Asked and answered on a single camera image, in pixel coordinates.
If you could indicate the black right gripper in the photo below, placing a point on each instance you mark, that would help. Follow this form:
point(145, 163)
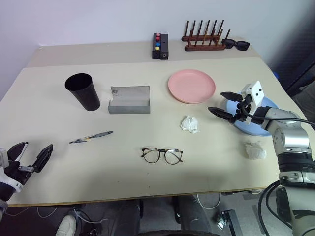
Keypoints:
point(242, 110)

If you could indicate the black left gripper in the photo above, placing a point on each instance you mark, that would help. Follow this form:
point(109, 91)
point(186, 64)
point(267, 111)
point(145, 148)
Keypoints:
point(16, 173)

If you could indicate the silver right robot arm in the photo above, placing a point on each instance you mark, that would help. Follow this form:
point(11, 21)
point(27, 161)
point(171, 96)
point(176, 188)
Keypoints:
point(292, 140)

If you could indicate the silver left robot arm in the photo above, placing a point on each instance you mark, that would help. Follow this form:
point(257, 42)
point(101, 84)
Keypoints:
point(3, 193)

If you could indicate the light blue plate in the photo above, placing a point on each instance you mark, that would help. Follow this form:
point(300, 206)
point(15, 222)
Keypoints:
point(248, 129)

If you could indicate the pink plate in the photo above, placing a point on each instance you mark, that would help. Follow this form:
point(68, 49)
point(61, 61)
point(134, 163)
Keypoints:
point(192, 84)

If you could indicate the small crumpled white tissue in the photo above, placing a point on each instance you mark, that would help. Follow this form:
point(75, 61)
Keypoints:
point(189, 123)

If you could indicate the large crumpled white tissue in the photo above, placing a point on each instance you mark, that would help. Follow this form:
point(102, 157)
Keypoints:
point(254, 150)

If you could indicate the black sunglasses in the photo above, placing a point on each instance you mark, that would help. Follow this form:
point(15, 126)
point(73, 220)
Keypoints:
point(231, 43)

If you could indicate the brown wooden peg rack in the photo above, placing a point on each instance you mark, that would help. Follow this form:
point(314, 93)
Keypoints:
point(204, 46)

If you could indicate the grey pen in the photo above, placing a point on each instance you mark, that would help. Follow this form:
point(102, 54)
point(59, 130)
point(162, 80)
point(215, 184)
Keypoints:
point(98, 135)

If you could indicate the white shoe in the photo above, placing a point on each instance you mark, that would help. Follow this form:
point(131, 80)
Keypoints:
point(66, 225)

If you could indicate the black plastic cup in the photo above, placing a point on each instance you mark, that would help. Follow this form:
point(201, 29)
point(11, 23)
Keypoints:
point(87, 98)

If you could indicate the black box with coloured buttons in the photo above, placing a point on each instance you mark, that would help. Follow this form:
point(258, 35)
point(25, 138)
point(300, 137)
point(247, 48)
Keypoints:
point(163, 48)

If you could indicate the tortoiseshell eyeglasses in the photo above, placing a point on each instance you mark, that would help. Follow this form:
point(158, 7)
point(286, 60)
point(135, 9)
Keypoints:
point(150, 148)

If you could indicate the dark rounded shape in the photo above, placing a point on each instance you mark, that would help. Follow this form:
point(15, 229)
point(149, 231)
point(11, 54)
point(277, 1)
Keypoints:
point(192, 214)
point(128, 216)

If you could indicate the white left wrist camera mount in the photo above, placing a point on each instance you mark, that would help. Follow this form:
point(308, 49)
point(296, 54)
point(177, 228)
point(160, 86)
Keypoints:
point(3, 157)

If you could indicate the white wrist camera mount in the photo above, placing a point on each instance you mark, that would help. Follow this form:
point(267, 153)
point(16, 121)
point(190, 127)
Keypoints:
point(257, 93)
point(3, 157)

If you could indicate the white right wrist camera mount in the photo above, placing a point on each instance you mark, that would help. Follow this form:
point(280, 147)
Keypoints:
point(257, 93)

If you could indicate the black chair frame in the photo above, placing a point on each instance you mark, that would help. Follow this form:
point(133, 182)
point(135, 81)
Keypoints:
point(299, 73)

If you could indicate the black metal floor bracket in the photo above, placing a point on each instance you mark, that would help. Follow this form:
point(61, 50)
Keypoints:
point(229, 222)

